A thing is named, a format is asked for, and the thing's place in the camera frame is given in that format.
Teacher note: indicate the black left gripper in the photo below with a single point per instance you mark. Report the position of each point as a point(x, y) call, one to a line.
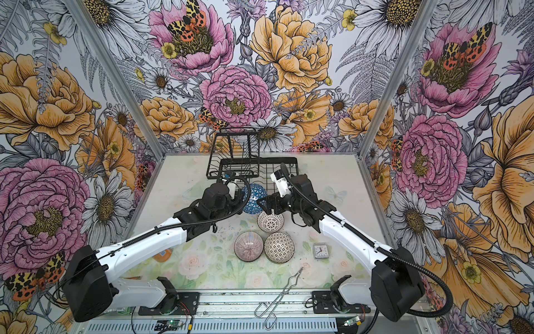
point(238, 208)

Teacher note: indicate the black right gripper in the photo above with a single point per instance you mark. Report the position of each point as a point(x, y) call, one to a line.
point(277, 199)

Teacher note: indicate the blue patterned bowl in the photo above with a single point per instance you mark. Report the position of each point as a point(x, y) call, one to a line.
point(257, 192)

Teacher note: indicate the white red diamond bowl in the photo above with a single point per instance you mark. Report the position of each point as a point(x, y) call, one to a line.
point(270, 223)

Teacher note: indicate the purple striped bowl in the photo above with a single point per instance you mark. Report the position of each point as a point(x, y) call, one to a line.
point(248, 246)

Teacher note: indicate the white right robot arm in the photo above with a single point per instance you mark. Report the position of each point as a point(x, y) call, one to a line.
point(394, 287)

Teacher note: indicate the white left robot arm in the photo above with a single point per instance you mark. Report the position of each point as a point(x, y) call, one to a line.
point(94, 283)

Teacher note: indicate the black white dotted bowl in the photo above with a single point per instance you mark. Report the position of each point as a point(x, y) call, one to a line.
point(279, 247)

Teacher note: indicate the small clear square clock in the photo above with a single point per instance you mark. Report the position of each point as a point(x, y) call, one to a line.
point(321, 251)

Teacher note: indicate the orange sticker on table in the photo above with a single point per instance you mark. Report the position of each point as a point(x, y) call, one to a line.
point(163, 256)

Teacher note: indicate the green circuit board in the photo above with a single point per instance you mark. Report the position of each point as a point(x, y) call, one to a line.
point(162, 326)

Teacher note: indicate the black wire dish rack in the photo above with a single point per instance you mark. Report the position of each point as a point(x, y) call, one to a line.
point(237, 152)

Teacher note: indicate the metal wire tongs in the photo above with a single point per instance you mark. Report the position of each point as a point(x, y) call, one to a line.
point(266, 311)

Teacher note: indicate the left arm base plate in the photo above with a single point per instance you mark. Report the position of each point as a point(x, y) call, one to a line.
point(174, 302)

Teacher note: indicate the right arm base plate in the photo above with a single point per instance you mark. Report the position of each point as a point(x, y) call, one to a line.
point(331, 301)

